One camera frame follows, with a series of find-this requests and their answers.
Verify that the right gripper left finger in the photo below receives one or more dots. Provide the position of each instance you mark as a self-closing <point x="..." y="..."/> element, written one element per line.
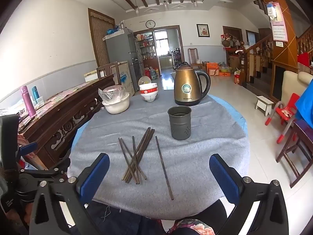
<point x="91" y="177"/>

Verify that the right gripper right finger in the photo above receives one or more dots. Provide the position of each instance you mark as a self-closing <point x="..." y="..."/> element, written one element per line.
<point x="227" y="178"/>

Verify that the dark wooden chopstick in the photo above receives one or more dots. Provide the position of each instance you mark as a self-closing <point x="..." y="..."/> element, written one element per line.
<point x="135" y="160"/>
<point x="140" y="156"/>
<point x="131" y="155"/>
<point x="128" y="163"/>
<point x="164" y="170"/>
<point x="137" y="154"/>

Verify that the grey table cloth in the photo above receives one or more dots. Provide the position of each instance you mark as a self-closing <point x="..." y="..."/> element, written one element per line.
<point x="178" y="179"/>

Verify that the dark carved wooden cabinet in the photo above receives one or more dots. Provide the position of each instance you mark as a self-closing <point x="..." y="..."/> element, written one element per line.
<point x="56" y="123"/>

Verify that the dark wooden side chair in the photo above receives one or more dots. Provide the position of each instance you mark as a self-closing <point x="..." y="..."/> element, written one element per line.
<point x="299" y="139"/>

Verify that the grey perforated utensil holder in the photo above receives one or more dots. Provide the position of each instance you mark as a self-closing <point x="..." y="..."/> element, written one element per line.
<point x="180" y="122"/>

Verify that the small white stool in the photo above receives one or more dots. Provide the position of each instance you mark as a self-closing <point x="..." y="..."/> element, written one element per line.
<point x="264" y="104"/>

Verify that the white basin with plastic bag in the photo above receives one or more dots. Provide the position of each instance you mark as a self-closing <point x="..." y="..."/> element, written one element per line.
<point x="115" y="99"/>

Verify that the red plastic child chair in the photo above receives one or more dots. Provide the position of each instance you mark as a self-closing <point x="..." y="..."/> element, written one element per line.
<point x="287" y="114"/>

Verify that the teal thermos bottle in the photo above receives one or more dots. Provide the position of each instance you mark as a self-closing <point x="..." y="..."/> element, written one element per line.
<point x="35" y="94"/>

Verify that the pink thermos bottle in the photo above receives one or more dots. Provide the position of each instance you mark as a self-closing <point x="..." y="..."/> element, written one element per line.
<point x="27" y="101"/>

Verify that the bronze electric kettle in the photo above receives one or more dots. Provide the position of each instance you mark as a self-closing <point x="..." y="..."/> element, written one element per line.
<point x="190" y="85"/>

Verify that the blue plastic bag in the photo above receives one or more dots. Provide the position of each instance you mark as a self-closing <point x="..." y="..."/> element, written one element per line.
<point x="304" y="105"/>

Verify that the white chest freezer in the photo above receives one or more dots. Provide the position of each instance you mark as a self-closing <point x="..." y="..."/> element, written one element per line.
<point x="119" y="70"/>

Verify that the red white stacked bowls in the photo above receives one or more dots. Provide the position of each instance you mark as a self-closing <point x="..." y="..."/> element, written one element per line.
<point x="148" y="91"/>

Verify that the cream sofa armchair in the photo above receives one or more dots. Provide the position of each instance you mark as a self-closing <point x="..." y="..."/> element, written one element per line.
<point x="294" y="83"/>

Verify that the wooden stair railing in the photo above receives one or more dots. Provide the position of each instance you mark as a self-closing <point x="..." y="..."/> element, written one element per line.
<point x="257" y="57"/>

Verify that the grey refrigerator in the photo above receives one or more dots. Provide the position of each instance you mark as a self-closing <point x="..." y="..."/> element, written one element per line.
<point x="122" y="45"/>

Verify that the framed flower picture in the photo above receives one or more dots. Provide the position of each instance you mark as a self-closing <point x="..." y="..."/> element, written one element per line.
<point x="203" y="30"/>

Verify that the wooden chair by wall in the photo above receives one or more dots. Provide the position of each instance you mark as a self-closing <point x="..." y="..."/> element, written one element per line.
<point x="194" y="60"/>

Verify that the pink wall calendar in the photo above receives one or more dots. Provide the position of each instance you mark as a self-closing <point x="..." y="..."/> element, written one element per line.
<point x="277" y="22"/>

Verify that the round wall clock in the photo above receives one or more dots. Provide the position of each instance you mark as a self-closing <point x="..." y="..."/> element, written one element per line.
<point x="150" y="24"/>

